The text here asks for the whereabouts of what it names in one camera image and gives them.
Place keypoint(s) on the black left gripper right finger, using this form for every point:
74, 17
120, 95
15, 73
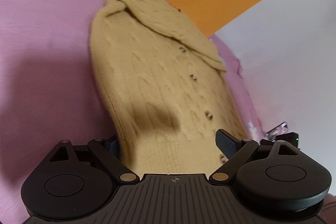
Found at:
274, 179

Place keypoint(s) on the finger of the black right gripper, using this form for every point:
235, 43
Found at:
292, 138

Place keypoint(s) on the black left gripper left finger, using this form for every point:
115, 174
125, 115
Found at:
74, 181

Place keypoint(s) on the tan cable-knit cardigan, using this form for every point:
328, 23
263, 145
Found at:
162, 82

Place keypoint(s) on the pink floral bed sheet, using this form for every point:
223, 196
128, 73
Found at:
47, 88

